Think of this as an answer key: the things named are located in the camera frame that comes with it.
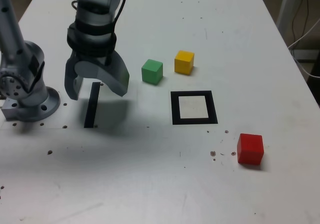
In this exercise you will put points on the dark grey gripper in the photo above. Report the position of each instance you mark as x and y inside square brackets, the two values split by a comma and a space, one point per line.
[95, 58]

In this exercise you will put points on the green cube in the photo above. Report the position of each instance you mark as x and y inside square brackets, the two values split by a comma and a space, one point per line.
[151, 72]

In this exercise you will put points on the yellow cube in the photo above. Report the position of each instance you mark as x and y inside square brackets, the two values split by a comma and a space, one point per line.
[183, 63]

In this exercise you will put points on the red cube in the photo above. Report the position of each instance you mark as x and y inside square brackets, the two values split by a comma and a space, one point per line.
[250, 148]

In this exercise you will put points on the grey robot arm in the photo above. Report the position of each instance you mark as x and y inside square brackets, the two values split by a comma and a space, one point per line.
[25, 58]

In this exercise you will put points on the black tape square outline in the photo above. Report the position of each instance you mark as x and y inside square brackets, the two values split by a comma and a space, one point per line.
[175, 108]

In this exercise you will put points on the black tape strip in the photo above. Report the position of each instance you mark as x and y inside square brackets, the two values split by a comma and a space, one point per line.
[92, 103]

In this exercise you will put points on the white post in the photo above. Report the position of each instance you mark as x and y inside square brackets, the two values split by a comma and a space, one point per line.
[286, 3]

